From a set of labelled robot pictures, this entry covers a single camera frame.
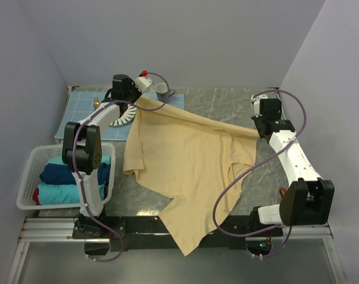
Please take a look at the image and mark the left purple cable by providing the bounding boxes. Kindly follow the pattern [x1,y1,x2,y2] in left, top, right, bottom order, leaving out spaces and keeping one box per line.
[70,70,171,263]

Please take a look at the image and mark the teal folded shirt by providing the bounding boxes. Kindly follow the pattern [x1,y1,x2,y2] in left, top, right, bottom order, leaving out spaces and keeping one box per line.
[46,155,111,169]

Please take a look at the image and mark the white plastic basket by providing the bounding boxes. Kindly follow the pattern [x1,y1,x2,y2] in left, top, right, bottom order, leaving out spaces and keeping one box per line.
[17,143,116,210]

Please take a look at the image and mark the grey mug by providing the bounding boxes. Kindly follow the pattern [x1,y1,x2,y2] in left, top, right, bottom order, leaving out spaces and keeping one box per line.
[155,83,175,102]

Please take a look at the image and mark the blue checked placemat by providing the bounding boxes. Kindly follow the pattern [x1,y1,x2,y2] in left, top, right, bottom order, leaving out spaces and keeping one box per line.
[55,90,185,141]

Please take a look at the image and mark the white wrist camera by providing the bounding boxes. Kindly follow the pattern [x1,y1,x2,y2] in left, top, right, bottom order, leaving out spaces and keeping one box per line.
[251,94,268,117]
[134,76,153,93]

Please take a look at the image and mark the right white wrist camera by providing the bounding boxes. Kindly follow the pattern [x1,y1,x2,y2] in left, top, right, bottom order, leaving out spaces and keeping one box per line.
[251,94,268,117]

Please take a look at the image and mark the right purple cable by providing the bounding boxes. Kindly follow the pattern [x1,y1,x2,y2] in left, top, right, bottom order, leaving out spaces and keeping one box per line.
[211,89,309,259]

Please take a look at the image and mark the aluminium frame rail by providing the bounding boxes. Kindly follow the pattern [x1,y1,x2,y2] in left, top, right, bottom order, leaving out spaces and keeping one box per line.
[18,218,333,243]

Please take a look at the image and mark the dark bowl orange inside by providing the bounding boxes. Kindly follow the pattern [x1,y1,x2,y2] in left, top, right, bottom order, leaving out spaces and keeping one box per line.
[279,188,287,197]

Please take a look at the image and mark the purple cable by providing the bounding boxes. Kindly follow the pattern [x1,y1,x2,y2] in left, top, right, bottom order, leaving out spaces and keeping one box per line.
[70,70,171,263]
[211,89,309,259]

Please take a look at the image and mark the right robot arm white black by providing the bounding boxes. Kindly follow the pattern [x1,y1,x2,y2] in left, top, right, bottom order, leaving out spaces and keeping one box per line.
[249,95,335,236]

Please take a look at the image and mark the striped white plate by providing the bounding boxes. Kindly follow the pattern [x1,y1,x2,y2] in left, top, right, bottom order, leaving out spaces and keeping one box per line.
[110,105,137,127]

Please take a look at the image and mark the dark blue rolled shirt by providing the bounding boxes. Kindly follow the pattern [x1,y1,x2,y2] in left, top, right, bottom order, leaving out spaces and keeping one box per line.
[40,163,111,185]

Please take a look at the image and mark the cream yellow t shirt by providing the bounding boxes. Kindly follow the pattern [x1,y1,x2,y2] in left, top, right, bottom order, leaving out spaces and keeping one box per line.
[123,96,258,255]

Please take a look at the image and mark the gold fork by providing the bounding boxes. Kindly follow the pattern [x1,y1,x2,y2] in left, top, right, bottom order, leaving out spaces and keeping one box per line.
[93,97,100,109]

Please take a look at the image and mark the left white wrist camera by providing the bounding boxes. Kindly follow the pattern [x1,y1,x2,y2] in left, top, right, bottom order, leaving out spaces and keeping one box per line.
[134,76,153,93]

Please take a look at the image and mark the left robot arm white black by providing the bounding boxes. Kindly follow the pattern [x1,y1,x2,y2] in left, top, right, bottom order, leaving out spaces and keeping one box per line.
[62,74,152,238]

